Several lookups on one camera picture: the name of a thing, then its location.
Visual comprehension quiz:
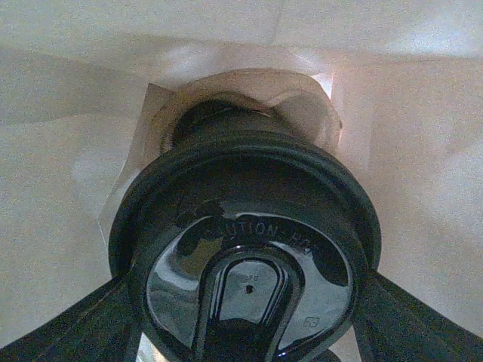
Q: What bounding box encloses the small brown paper bag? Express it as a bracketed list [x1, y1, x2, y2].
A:
[1, 1, 482, 344]

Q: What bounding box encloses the brown pulp cup carrier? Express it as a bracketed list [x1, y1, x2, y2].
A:
[144, 68, 342, 160]

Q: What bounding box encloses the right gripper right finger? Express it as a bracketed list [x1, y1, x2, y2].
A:
[354, 271, 482, 361]

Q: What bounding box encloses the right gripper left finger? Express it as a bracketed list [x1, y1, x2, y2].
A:
[1, 274, 141, 361]

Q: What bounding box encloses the black paper coffee cup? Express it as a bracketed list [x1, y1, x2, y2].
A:
[171, 100, 272, 147]

